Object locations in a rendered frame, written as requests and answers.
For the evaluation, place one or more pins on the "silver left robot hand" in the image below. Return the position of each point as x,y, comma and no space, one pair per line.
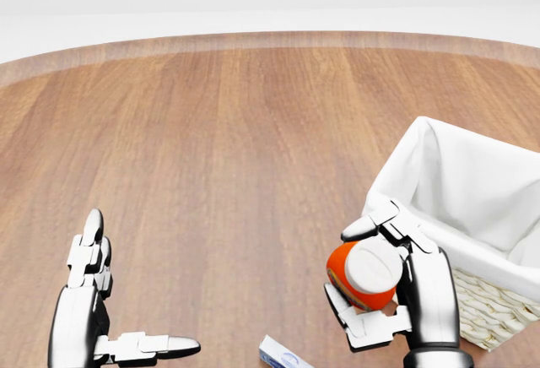
76,317

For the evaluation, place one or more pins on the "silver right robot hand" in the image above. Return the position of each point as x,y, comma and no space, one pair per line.
432,296

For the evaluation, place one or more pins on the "red ketchup bottle white cap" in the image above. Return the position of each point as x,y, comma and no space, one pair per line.
367,277

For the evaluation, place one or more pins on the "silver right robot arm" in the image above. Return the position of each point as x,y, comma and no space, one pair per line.
436,359

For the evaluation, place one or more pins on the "wicker basket white cloth liner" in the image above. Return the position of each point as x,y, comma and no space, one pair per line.
464,212

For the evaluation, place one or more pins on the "white and blue box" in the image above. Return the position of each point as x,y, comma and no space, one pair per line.
280,353

